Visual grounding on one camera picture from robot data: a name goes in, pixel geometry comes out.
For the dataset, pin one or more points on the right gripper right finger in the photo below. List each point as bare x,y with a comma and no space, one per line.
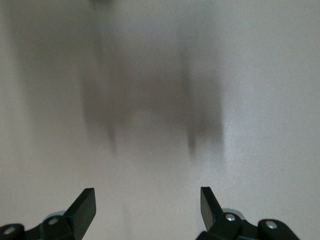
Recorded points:
210,212

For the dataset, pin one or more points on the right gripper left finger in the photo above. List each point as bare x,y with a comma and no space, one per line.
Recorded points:
82,210

